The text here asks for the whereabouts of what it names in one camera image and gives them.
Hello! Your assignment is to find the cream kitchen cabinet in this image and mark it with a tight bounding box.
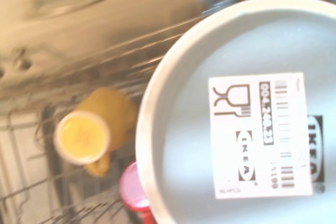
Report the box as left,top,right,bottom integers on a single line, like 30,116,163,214
0,0,211,96

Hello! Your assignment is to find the red mug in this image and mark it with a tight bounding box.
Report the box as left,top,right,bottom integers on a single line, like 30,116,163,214
118,161,155,224

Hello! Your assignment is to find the grey mug with label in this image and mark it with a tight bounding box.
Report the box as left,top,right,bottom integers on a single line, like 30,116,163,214
135,0,336,224

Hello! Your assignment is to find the round metal knob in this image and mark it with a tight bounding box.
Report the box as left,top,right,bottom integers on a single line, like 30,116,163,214
17,57,34,71

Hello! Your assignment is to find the wire dishwasher rack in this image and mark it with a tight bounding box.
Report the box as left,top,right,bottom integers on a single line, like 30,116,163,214
0,14,211,224

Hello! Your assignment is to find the yellow mug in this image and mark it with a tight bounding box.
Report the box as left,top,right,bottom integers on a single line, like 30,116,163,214
54,87,139,177

